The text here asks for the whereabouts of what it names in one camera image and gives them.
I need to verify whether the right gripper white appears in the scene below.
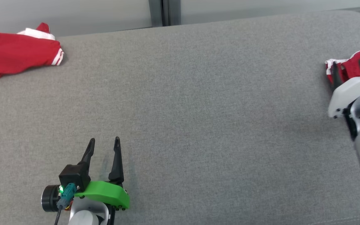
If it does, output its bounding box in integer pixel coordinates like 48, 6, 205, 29
328, 62, 360, 118

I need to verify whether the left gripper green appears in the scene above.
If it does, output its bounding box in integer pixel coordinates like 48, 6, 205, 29
74, 136, 130, 210

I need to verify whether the red white numbered jersey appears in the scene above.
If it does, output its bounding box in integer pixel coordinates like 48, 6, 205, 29
0, 22, 65, 86

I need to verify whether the grey partition post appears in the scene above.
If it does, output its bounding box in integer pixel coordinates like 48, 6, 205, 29
148, 0, 181, 27

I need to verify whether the left gripper black motor cylinder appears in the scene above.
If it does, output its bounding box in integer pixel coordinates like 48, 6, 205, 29
41, 185, 62, 213

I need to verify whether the red shorts white stripe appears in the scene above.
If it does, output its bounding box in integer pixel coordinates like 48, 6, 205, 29
325, 49, 360, 85

